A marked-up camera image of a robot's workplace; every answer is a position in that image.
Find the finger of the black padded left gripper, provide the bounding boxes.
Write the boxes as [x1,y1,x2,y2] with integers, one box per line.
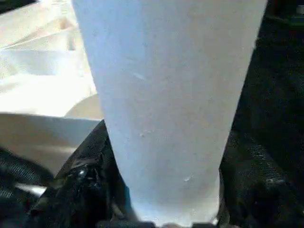
[0,146,57,190]

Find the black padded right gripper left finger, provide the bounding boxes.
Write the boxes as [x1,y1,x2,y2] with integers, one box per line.
[29,120,133,228]

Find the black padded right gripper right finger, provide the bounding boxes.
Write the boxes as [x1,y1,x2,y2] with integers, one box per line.
[218,130,304,228]

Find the white plastic table top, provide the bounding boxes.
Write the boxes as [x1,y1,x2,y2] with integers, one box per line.
[0,0,228,226]

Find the white plastic table leg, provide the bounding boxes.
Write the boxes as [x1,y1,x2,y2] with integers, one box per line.
[71,0,269,226]

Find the black mat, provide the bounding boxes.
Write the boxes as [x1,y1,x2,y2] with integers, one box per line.
[0,0,304,228]

